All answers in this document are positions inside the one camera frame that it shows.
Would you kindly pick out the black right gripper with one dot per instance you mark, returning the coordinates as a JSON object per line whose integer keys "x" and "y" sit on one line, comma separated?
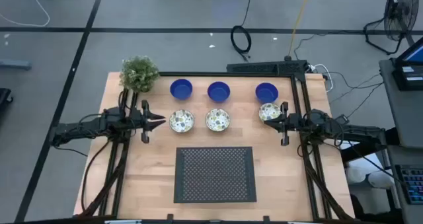
{"x": 285, "y": 123}

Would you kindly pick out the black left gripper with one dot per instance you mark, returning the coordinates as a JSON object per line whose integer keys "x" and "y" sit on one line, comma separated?
{"x": 144, "y": 123}

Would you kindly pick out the yellow leaf-patterned mini bowl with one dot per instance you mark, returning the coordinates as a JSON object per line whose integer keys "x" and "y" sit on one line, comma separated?
{"x": 181, "y": 121}
{"x": 267, "y": 110}
{"x": 217, "y": 120}

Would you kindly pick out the blue plastic mini bowl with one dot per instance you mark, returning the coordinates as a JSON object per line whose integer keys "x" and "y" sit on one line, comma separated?
{"x": 181, "y": 89}
{"x": 266, "y": 92}
{"x": 218, "y": 92}

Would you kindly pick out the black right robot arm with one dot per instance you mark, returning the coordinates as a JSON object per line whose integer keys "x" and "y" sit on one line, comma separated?
{"x": 357, "y": 131}

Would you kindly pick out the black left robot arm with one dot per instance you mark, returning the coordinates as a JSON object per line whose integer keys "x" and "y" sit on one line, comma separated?
{"x": 99, "y": 123}

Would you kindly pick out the green potted plant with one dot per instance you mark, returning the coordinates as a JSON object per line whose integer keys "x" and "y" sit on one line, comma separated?
{"x": 138, "y": 73}

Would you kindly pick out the black perforated metal rack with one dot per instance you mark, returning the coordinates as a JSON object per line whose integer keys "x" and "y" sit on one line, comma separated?
{"x": 215, "y": 174}

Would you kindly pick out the black diagonal bar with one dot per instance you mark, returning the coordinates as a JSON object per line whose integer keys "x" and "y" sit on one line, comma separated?
{"x": 360, "y": 151}

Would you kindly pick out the clear plastic cup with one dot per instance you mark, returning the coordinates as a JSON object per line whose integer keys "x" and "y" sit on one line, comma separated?
{"x": 355, "y": 175}
{"x": 380, "y": 180}

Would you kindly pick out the black table clamp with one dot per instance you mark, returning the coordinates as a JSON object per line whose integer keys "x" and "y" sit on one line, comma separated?
{"x": 266, "y": 218}
{"x": 170, "y": 216}

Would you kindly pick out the white paper sheet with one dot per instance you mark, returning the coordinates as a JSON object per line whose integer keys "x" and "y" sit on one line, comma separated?
{"x": 367, "y": 161}

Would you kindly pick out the grey side desk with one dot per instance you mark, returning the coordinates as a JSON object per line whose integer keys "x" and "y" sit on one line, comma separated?
{"x": 409, "y": 118}

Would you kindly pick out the black laptop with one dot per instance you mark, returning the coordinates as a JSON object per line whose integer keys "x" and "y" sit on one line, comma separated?
{"x": 408, "y": 75}

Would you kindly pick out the grey floor bar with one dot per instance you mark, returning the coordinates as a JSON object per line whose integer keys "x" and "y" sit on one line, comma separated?
{"x": 15, "y": 64}

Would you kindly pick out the backlit black keyboard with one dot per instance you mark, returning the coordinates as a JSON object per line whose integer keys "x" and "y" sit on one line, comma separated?
{"x": 413, "y": 184}

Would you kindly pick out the black floor fan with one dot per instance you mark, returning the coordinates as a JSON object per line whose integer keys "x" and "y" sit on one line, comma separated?
{"x": 401, "y": 9}

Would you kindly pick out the black aluminium table frame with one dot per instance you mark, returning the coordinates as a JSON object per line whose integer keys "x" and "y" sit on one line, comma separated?
{"x": 228, "y": 74}

